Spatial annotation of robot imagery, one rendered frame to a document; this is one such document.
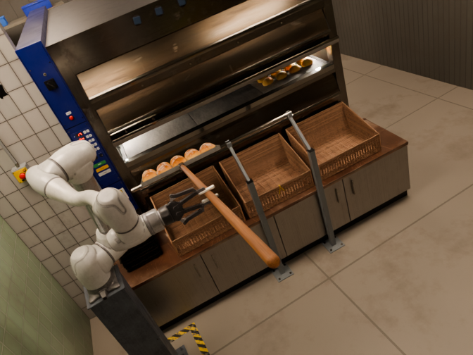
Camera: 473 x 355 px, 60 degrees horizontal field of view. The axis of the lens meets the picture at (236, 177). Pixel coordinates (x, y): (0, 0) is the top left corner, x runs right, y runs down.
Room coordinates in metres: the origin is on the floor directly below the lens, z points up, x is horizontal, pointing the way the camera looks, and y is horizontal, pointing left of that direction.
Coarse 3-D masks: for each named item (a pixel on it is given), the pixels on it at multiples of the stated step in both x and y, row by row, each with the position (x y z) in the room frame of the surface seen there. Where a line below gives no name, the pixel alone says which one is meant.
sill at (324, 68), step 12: (312, 72) 3.01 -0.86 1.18; (324, 72) 2.99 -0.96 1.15; (288, 84) 2.96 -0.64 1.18; (300, 84) 2.95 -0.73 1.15; (264, 96) 2.90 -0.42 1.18; (240, 108) 2.85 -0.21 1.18; (216, 120) 2.81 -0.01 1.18; (192, 132) 2.78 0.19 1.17; (168, 144) 2.74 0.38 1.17; (132, 156) 2.74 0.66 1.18; (144, 156) 2.70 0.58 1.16
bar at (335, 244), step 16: (288, 112) 2.53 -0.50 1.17; (256, 128) 2.48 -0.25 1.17; (224, 144) 2.43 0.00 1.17; (304, 144) 2.38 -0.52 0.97; (320, 176) 2.31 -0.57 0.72; (256, 192) 2.22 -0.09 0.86; (320, 192) 2.30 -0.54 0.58; (256, 208) 2.23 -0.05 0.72; (272, 240) 2.22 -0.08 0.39; (336, 240) 2.34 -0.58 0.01; (272, 272) 2.27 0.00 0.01; (288, 272) 2.21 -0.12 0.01
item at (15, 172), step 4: (20, 164) 2.56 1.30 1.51; (24, 164) 2.54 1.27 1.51; (12, 168) 2.54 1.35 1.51; (16, 168) 2.52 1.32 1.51; (20, 168) 2.50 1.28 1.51; (24, 168) 2.50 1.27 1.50; (28, 168) 2.52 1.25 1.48; (12, 172) 2.49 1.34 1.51; (16, 172) 2.49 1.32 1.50; (20, 172) 2.50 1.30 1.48; (24, 172) 2.50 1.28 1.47; (16, 176) 2.49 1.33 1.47; (20, 180) 2.49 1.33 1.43; (24, 180) 2.49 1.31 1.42
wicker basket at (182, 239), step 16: (208, 176) 2.73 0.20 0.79; (160, 192) 2.66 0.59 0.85; (176, 192) 2.67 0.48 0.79; (224, 192) 2.69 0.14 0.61; (240, 208) 2.30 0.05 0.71; (176, 224) 2.56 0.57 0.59; (192, 224) 2.49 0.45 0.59; (208, 224) 2.25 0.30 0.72; (224, 224) 2.27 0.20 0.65; (176, 240) 2.20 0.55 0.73; (192, 240) 2.22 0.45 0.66; (208, 240) 2.24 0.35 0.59
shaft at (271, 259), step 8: (184, 168) 1.99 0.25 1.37; (192, 176) 1.70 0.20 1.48; (200, 184) 1.47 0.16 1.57; (208, 192) 1.28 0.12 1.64; (216, 200) 1.14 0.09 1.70; (224, 208) 1.02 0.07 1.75; (224, 216) 0.98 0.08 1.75; (232, 216) 0.92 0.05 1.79; (232, 224) 0.88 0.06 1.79; (240, 224) 0.84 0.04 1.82; (240, 232) 0.80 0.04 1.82; (248, 232) 0.76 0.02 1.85; (248, 240) 0.73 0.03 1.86; (256, 240) 0.70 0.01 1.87; (256, 248) 0.67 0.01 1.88; (264, 248) 0.65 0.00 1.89; (264, 256) 0.62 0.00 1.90; (272, 256) 0.60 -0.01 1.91; (272, 264) 0.59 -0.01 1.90
